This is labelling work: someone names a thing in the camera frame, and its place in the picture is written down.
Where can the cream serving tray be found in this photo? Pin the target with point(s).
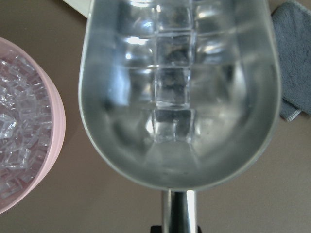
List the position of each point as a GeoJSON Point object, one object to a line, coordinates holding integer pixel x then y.
{"type": "Point", "coordinates": [81, 6]}

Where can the clear ice cubes pile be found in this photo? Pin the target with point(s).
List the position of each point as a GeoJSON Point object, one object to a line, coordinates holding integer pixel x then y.
{"type": "Point", "coordinates": [25, 123]}

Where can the pink bowl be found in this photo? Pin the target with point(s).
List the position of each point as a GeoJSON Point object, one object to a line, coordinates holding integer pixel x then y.
{"type": "Point", "coordinates": [57, 131]}

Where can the silver metal ice scoop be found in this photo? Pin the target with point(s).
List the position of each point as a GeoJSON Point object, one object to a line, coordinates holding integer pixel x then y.
{"type": "Point", "coordinates": [180, 169]}

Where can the grey folded cloth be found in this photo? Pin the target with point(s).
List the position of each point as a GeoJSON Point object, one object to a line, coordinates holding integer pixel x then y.
{"type": "Point", "coordinates": [292, 25]}

